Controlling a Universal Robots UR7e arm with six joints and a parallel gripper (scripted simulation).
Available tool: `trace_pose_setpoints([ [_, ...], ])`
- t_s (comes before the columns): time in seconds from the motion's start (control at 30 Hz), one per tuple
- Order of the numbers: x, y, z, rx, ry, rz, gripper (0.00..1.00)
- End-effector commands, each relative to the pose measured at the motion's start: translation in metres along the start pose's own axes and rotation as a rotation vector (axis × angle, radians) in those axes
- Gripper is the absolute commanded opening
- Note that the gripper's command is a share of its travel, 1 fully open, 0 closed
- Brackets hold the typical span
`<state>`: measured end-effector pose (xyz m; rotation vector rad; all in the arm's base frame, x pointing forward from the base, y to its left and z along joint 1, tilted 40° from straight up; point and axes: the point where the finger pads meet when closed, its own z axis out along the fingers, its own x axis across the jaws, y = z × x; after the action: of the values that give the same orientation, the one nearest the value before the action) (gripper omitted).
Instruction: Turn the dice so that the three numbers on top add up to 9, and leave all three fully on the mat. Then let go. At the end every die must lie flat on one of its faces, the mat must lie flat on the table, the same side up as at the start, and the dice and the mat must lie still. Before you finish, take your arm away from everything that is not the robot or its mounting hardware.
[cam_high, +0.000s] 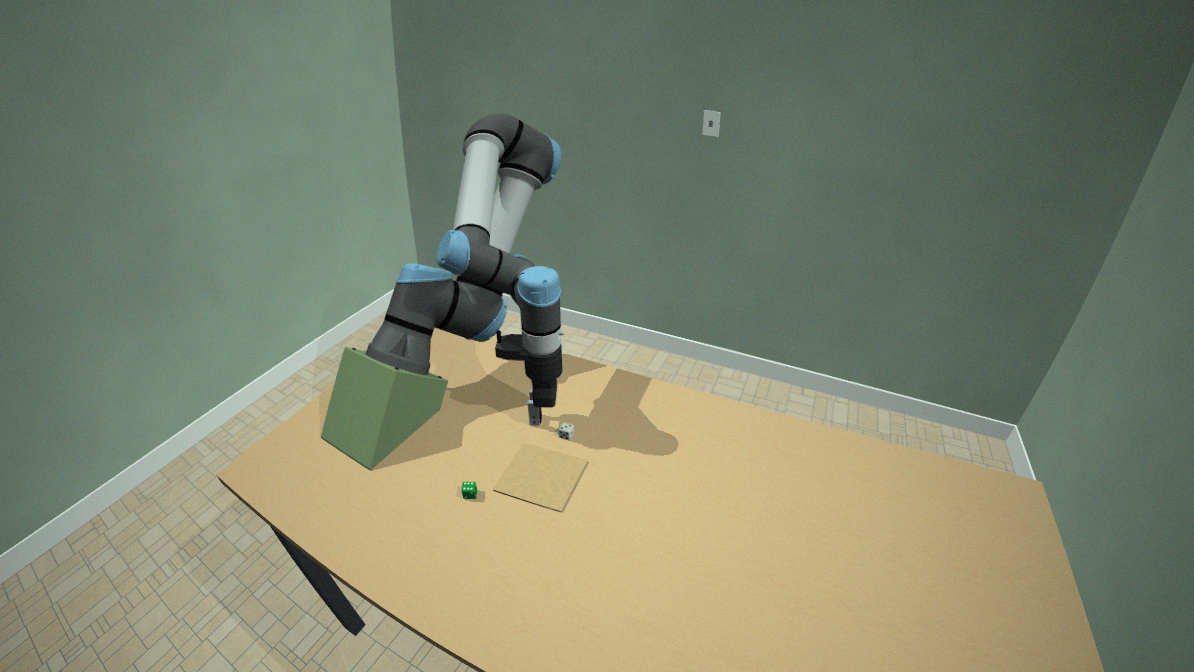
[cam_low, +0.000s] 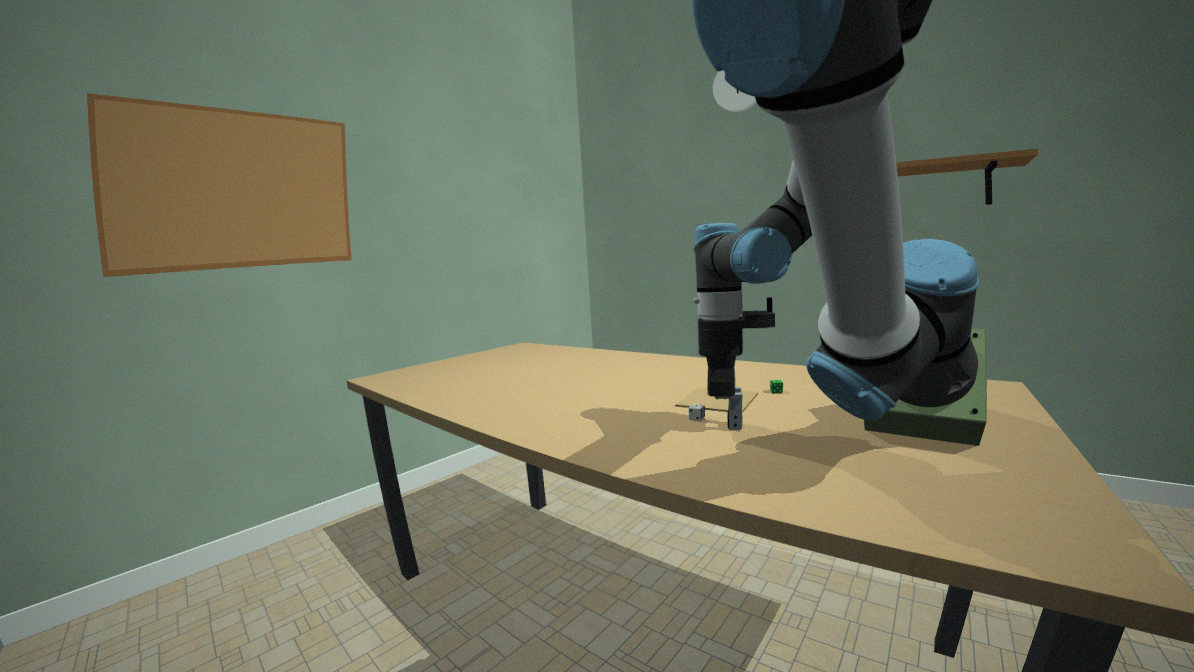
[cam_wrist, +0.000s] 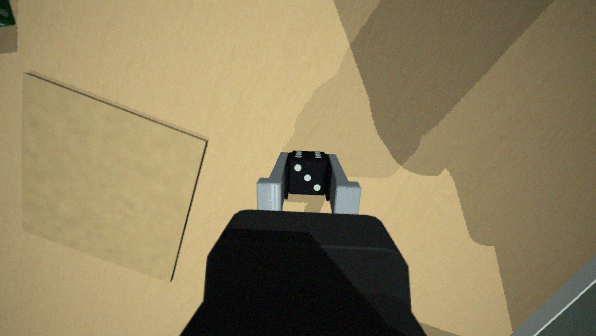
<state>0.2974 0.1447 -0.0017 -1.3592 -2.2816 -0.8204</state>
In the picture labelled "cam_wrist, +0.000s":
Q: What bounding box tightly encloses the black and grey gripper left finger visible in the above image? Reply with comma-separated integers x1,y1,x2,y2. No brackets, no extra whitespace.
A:
256,152,291,211

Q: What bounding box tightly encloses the black die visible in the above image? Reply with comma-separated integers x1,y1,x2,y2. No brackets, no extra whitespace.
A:
289,151,328,195

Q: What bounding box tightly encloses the tan square mat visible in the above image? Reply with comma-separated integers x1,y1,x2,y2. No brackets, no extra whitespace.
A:
22,73,208,282

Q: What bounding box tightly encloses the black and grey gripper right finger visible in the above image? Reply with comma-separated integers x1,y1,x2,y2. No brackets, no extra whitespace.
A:
325,154,362,214

